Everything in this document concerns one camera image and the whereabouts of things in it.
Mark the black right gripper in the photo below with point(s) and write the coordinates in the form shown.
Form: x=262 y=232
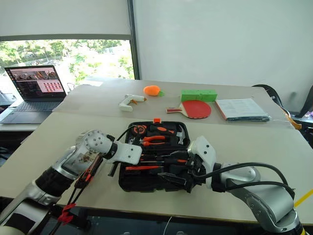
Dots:
x=196 y=176

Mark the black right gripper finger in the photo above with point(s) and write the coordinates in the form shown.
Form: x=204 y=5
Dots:
x=113 y=170

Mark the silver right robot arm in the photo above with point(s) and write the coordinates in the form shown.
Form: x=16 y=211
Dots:
x=269 y=195

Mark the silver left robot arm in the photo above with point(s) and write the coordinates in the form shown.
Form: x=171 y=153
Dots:
x=58 y=161

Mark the black tool case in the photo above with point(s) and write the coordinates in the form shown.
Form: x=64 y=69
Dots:
x=146 y=181

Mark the black orange utility knife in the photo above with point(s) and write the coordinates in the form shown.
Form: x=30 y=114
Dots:
x=88 y=175

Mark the black orange tape measure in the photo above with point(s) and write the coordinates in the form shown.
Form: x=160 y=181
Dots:
x=140 y=129

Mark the red table tennis paddle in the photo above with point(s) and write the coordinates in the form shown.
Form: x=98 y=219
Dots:
x=198 y=109

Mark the white glue gun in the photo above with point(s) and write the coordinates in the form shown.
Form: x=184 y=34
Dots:
x=128 y=100

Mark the green foam block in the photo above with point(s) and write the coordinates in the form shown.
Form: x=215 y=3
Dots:
x=190 y=95
x=209 y=95

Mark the orange plush carrot toy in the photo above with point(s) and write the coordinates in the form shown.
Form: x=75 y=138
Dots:
x=151 y=90

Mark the white printed booklet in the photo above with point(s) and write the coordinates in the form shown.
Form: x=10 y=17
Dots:
x=240 y=109

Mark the black open laptop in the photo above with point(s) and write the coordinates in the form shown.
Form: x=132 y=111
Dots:
x=36 y=98

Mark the black office chair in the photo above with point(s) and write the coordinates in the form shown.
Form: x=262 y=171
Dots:
x=271 y=91

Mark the black monitor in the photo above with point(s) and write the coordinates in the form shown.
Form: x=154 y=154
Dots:
x=308 y=102

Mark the white roller blind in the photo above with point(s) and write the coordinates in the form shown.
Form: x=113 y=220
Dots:
x=63 y=17

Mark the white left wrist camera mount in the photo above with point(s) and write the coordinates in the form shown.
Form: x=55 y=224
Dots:
x=128 y=153

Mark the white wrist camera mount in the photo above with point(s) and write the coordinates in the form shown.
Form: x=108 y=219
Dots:
x=204 y=151
x=128 y=153

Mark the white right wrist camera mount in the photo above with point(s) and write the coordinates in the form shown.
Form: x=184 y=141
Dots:
x=204 y=151

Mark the black window frame post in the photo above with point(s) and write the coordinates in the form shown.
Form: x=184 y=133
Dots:
x=134 y=41

